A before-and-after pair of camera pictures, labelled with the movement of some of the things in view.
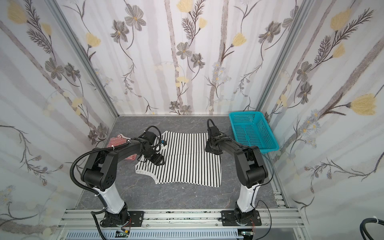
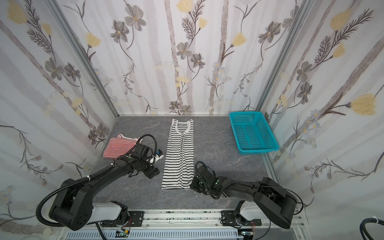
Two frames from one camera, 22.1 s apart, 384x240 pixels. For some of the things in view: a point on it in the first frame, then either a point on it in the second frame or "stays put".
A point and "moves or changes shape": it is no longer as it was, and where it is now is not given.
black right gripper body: [212, 146] to [196, 183]
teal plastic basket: [251, 129] stays put
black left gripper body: [152, 154] to [151, 172]
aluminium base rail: [91, 219] stays put
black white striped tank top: [187, 161] moves or changes shape
